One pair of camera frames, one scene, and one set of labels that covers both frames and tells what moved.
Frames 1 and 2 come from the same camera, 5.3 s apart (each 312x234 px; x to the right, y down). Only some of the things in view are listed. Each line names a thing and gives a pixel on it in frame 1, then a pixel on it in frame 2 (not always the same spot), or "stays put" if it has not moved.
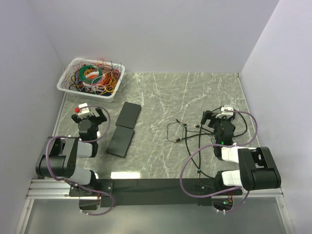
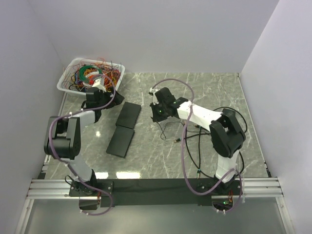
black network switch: [120, 141] stays put
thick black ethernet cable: [185, 125] stays put
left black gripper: [102, 118] → [118, 99]
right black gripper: [207, 115] → [156, 117]
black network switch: [128, 115] stays put
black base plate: [130, 193] stays put
